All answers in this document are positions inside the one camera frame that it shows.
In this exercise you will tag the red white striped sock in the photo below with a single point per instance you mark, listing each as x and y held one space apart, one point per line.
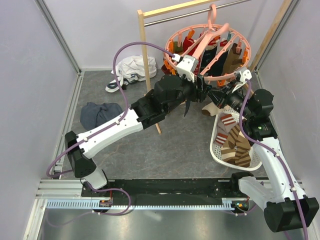
224 125

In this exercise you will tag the brown striped sock in basket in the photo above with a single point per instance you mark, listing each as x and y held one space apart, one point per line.
236 148

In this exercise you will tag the navy hanging sock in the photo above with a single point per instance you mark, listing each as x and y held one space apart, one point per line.
217 68

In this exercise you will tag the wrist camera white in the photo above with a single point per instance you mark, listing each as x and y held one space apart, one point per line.
242 75
186 66

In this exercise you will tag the pink round clip hanger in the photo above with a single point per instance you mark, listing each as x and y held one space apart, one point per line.
195 39

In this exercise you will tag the olive brown ribbed sock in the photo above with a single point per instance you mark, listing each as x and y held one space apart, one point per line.
233 60

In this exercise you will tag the white cable duct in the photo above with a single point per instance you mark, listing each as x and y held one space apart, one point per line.
90 204

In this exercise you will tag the white cloth bag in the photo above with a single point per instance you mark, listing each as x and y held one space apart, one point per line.
131 70

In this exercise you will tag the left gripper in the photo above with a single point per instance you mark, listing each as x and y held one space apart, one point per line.
199 95

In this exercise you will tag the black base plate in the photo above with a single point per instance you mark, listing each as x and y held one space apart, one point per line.
178 191

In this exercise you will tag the white laundry basket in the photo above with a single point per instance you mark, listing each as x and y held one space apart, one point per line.
215 150

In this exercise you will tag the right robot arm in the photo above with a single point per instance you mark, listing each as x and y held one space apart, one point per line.
272 187

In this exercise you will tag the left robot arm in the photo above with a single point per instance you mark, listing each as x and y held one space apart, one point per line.
168 93

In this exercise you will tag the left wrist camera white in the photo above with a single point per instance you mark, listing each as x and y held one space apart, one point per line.
186 66

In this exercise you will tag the navy christmas sock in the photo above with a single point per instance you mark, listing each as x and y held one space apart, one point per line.
187 106

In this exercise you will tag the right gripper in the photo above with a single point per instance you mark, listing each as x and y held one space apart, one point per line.
216 96

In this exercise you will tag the blue grey cloth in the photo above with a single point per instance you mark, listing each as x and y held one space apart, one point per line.
94 115

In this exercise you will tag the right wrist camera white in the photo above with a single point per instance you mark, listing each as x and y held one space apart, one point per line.
242 75

